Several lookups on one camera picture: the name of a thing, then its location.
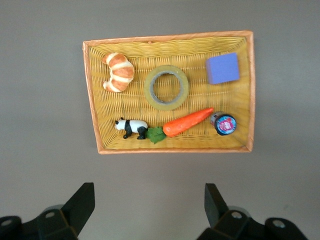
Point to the yellow wicker basket orange rim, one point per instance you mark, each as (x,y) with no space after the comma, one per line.
(130,110)

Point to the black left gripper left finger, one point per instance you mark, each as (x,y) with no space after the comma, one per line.
(75,210)

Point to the black white panda figurine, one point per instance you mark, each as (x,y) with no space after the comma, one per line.
(132,126)

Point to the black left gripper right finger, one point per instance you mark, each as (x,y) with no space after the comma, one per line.
(217,212)

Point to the toy croissant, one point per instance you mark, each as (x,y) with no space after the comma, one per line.
(120,72)

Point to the small jar colourful lid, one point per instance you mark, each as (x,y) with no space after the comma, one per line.
(225,125)

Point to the orange toy carrot green leaves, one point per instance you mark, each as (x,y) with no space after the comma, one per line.
(187,122)

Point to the purple foam cube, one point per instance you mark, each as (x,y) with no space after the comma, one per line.
(222,68)

